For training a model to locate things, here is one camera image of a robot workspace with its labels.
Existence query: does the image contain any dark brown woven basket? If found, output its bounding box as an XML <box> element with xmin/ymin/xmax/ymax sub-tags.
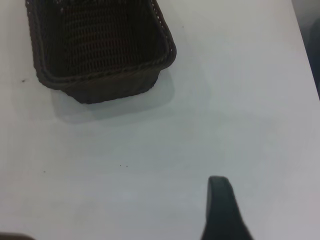
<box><xmin>24</xmin><ymin>0</ymin><xmax>178</xmax><ymax>105</ymax></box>

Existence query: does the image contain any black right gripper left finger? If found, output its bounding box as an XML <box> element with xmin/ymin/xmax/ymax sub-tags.
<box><xmin>0</xmin><ymin>232</ymin><xmax>35</xmax><ymax>240</ymax></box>

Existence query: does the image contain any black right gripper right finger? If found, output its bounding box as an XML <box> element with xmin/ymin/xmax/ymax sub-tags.
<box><xmin>200</xmin><ymin>175</ymin><xmax>254</xmax><ymax>240</ymax></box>

